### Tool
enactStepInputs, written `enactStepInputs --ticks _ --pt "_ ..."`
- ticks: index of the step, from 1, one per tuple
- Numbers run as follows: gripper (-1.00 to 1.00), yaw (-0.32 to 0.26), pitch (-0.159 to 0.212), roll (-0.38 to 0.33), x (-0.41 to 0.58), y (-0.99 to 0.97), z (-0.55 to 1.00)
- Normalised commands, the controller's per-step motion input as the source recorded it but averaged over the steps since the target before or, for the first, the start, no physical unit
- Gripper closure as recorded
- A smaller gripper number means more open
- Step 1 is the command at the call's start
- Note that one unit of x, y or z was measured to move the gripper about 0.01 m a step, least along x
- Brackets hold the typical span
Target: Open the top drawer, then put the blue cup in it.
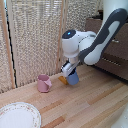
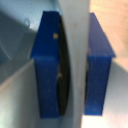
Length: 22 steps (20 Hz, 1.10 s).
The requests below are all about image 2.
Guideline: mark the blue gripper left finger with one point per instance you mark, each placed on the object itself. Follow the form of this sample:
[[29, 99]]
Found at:
[[46, 66]]

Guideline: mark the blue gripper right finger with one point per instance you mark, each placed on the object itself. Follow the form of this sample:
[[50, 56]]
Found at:
[[98, 73]]

